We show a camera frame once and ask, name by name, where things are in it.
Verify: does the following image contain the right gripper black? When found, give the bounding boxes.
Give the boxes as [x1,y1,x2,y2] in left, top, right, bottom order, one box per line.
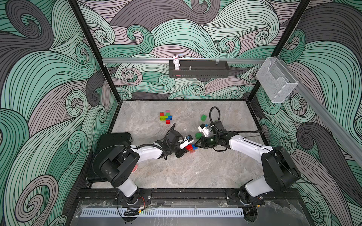
[193,135,219,148]

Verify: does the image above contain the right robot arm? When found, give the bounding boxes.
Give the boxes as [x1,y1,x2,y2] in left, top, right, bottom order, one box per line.
[197,121,314,202]

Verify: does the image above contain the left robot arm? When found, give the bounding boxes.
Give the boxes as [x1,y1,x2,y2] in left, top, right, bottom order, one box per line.
[92,130,194,199]

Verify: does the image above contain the white rabbit figurine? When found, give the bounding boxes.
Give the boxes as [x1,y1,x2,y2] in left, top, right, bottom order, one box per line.
[173,55,180,70]

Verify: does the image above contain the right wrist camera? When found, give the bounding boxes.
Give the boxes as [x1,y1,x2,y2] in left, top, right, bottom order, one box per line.
[198,123,212,137]

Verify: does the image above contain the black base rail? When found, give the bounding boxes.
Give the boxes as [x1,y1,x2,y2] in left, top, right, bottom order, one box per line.
[76,188,302,207]

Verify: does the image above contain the black wall shelf tray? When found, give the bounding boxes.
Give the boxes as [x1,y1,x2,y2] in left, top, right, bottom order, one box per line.
[169,59,230,79]

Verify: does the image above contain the white slotted cable duct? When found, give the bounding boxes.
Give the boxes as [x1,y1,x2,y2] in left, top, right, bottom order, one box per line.
[80,207,244,218]

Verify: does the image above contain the clear plastic wall box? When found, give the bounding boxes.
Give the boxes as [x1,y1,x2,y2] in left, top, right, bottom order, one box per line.
[256,57,298,103]

